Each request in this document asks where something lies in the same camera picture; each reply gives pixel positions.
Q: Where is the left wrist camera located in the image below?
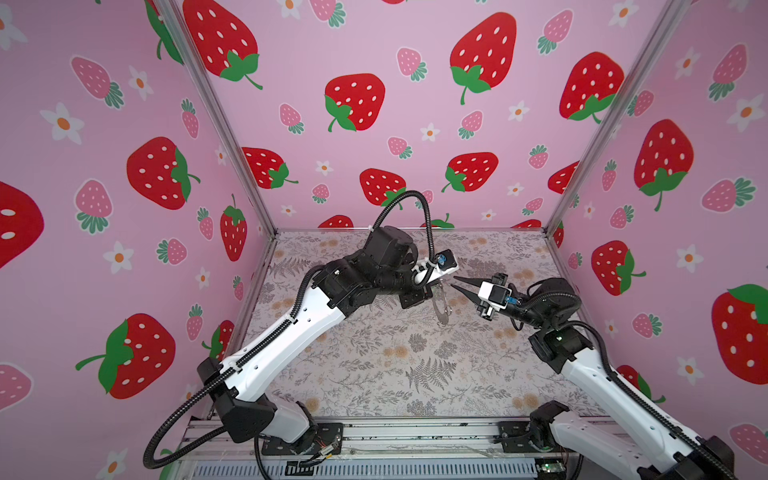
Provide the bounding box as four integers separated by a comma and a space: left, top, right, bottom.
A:
435, 250, 456, 270

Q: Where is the aluminium corner post left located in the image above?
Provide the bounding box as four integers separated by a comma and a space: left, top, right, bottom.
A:
157, 0, 278, 240

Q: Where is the aluminium corner post right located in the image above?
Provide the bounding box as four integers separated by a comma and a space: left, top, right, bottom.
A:
543, 0, 690, 240

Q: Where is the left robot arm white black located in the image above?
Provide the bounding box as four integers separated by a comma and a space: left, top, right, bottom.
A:
197, 226, 458, 447

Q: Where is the aluminium corner post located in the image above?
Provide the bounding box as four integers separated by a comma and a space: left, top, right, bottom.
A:
543, 0, 690, 240
157, 0, 278, 240

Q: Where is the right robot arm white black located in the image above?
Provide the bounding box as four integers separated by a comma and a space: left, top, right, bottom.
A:
453, 274, 735, 479

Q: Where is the large perforated metal keyring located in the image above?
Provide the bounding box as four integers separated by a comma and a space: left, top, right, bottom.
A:
431, 283, 451, 327

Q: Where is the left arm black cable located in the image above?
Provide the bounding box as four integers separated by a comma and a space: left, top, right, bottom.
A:
142, 190, 437, 470

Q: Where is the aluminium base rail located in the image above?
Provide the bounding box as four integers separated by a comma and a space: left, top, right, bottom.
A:
179, 416, 577, 480

